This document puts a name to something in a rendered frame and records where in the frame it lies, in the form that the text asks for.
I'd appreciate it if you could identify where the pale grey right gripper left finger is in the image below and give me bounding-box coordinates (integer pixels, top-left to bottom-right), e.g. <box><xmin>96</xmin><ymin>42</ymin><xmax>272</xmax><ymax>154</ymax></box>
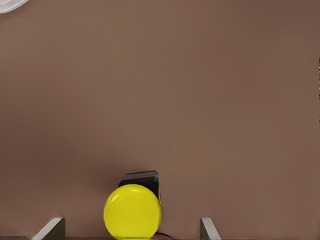
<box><xmin>31</xmin><ymin>217</ymin><xmax>67</xmax><ymax>240</ymax></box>

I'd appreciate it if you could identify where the yellow button with black base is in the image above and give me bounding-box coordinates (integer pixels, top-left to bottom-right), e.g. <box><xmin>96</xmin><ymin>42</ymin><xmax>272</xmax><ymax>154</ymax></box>
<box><xmin>103</xmin><ymin>170</ymin><xmax>163</xmax><ymax>239</ymax></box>

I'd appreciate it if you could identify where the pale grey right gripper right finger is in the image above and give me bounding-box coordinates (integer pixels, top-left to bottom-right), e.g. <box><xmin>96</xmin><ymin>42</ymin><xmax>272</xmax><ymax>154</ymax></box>
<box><xmin>199</xmin><ymin>217</ymin><xmax>223</xmax><ymax>240</ymax></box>

